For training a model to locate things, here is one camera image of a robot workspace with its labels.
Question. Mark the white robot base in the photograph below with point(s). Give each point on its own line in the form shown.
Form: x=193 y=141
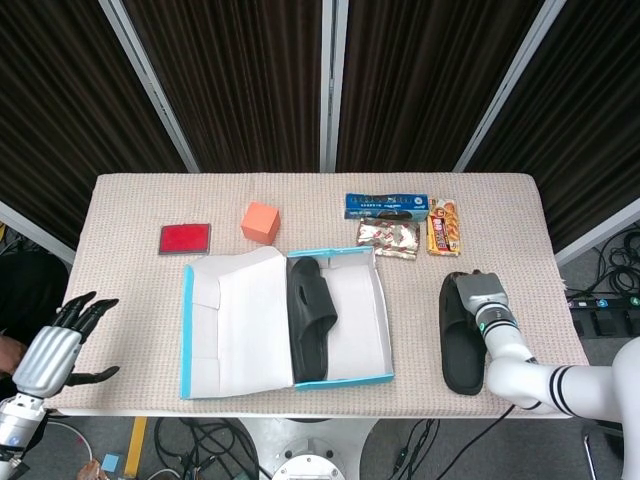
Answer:
x=305 y=450

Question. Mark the beige cloth-covered table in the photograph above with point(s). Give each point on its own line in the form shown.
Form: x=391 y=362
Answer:
x=125 y=240

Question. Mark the red flat stamp pad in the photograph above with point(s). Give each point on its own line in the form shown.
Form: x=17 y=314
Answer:
x=184 y=239

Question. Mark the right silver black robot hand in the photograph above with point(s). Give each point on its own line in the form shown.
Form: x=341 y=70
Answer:
x=482 y=292

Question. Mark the silver red snack packet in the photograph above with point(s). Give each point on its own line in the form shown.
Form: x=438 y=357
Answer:
x=387 y=239

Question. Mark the yellow floor tape strip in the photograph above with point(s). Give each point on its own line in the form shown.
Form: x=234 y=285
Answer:
x=135 y=445

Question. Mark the blue snack package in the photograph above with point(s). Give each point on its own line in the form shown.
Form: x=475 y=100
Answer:
x=385 y=205

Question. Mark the blue paper note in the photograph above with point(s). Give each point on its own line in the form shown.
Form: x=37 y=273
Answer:
x=111 y=462

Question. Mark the black power strip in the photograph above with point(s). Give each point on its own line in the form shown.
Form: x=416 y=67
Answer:
x=607 y=302

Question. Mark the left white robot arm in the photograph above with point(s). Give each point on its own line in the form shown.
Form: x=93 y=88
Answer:
x=17 y=430

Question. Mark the person in black clothes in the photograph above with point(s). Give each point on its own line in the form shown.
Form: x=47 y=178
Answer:
x=25 y=290

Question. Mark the orange cube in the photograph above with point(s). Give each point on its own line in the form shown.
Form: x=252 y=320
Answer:
x=259 y=222

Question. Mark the black rubber slipper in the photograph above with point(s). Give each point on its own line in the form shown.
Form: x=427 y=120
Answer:
x=310 y=320
x=460 y=360

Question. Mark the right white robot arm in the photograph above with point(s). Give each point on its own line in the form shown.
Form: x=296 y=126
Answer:
x=575 y=390

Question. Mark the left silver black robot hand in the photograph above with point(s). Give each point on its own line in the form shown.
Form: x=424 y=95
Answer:
x=47 y=360

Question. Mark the yellow snack packet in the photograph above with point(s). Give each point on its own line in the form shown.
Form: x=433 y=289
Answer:
x=444 y=227

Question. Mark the silver aluminium partition post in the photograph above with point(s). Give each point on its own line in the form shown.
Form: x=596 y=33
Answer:
x=150 y=85
x=510 y=85
x=35 y=232
x=332 y=85
x=597 y=232

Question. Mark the light blue shoe box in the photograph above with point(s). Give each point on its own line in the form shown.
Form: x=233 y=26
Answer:
x=240 y=325

